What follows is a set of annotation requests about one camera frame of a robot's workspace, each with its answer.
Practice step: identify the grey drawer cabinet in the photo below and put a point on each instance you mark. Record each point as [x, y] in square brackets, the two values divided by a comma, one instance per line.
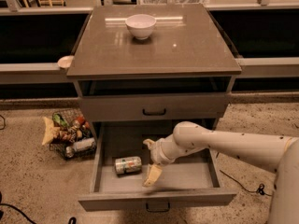
[185, 54]

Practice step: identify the closed grey upper drawer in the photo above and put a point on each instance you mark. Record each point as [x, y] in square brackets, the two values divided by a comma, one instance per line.
[129, 107]

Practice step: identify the clear plastic bottle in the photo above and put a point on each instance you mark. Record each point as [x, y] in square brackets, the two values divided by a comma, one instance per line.
[79, 146]

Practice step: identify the open grey middle drawer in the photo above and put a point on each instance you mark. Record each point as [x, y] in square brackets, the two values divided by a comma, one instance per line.
[189, 182]

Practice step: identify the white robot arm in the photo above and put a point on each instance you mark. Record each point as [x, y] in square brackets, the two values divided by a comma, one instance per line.
[273, 153]

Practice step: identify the black wire basket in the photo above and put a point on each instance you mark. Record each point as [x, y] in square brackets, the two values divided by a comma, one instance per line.
[75, 138]

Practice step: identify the white ceramic bowl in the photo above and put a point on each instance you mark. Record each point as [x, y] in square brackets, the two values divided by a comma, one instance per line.
[140, 26]

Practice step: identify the red capped bottle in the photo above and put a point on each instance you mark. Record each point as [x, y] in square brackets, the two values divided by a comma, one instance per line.
[78, 122]

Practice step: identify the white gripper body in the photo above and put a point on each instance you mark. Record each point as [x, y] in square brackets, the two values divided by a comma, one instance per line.
[158, 153]

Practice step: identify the yellow chip bag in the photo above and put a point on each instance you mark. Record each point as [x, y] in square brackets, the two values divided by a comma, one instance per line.
[51, 131]

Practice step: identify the silver green 7up can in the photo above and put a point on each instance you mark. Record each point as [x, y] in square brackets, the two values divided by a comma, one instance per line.
[128, 165]

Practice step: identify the small round white dish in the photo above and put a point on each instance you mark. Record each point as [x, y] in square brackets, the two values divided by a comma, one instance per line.
[65, 62]

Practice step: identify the black upper drawer handle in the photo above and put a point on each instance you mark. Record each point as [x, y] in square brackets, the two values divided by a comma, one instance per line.
[153, 113]

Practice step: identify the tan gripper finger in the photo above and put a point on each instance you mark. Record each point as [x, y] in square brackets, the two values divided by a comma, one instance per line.
[149, 143]
[153, 173]

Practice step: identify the black drawer handle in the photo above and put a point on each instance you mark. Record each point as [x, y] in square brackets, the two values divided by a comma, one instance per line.
[153, 113]
[157, 207]

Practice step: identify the green snack bag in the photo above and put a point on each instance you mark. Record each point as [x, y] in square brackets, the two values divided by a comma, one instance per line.
[58, 119]

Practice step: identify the black middle drawer handle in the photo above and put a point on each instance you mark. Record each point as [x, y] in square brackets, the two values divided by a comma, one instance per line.
[157, 207]

